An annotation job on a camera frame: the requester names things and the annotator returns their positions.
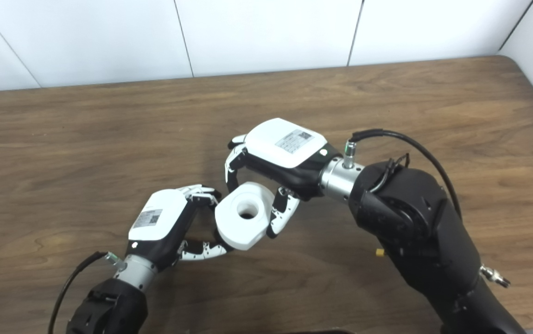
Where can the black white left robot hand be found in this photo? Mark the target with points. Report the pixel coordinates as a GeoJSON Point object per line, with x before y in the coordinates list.
{"type": "Point", "coordinates": [160, 227]}

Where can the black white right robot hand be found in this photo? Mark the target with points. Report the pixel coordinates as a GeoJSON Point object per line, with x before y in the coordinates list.
{"type": "Point", "coordinates": [289, 148]}

